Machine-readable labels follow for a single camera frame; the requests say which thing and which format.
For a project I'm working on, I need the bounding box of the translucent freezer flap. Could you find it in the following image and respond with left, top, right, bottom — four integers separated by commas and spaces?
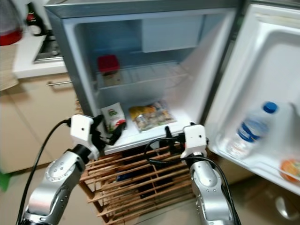
141, 16, 204, 53

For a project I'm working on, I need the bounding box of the orange round food pack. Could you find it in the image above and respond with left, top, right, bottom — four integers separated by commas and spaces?
279, 158, 300, 184

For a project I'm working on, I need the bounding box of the silver drawer handle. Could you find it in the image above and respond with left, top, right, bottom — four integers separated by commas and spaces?
47, 80, 73, 87

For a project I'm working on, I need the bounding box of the red coffee machine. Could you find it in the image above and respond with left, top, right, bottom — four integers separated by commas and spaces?
0, 0, 24, 46

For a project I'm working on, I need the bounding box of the green plastic box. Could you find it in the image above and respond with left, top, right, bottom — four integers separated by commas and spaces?
0, 172, 12, 190

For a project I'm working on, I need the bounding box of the red lid container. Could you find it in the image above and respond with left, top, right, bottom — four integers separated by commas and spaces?
97, 54, 121, 87

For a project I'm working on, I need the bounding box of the grey mini fridge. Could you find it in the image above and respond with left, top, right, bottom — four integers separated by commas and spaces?
45, 0, 247, 155

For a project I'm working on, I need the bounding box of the beige cloth mat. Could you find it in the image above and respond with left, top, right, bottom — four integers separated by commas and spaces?
0, 45, 20, 92

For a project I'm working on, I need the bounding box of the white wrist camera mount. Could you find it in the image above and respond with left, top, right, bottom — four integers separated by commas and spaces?
183, 124, 208, 158
70, 115, 99, 160

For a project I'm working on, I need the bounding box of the white green pouch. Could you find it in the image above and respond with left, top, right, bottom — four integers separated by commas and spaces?
101, 102, 127, 139

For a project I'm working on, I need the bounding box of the wire fridge shelf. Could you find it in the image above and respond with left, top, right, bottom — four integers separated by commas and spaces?
96, 63, 188, 92

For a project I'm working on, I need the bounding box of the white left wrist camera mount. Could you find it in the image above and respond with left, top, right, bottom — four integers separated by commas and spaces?
70, 115, 99, 160

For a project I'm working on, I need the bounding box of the cream kitchen base cabinet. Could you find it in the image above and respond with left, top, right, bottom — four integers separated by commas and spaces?
0, 75, 90, 176

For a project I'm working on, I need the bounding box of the dark green liqueur bottle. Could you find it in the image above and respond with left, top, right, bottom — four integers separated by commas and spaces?
25, 2, 46, 37

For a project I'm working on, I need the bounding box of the white fridge door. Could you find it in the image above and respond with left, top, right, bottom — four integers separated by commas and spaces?
204, 2, 300, 197

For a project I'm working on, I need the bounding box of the steel gas hob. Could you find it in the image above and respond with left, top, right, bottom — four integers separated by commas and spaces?
34, 30, 64, 64

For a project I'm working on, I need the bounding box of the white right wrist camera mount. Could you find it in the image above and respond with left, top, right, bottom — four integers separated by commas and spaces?
183, 124, 208, 158

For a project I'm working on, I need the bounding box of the wooden wine rack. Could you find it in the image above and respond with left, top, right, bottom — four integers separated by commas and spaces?
77, 101, 197, 218

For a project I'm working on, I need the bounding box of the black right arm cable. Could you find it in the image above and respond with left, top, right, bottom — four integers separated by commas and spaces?
143, 137, 242, 225

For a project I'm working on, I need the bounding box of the blue label water bottle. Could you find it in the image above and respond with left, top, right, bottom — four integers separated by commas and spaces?
225, 101, 279, 160

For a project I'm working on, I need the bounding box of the orange printed snack pack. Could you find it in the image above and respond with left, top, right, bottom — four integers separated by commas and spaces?
129, 100, 176, 133

